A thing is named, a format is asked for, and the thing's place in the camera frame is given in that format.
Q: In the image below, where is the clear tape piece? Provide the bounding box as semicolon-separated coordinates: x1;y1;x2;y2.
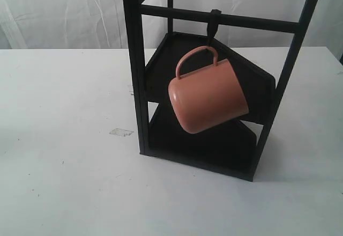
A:
110;128;133;137

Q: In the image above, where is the white backdrop curtain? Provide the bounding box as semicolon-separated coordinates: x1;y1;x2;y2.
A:
1;0;342;57

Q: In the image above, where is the black metal hook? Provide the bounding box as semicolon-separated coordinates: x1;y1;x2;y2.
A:
207;9;221;46

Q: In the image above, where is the pink ceramic mug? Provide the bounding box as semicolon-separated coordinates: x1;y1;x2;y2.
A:
168;46;249;134

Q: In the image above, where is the black metal shelf rack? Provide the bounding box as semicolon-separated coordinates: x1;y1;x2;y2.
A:
123;0;318;181

